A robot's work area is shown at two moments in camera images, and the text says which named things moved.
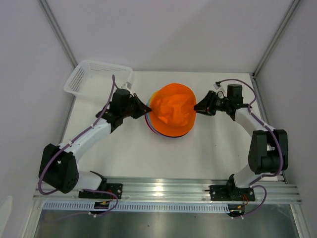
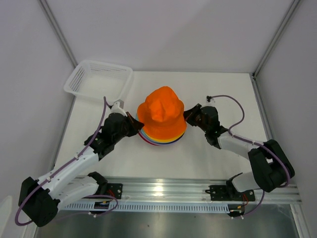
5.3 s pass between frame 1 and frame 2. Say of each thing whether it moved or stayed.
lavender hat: moved
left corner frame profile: stayed
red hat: moved
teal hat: moved
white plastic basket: stayed
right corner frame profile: stayed
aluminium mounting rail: stayed
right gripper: moved
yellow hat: moved
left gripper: moved
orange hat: moved
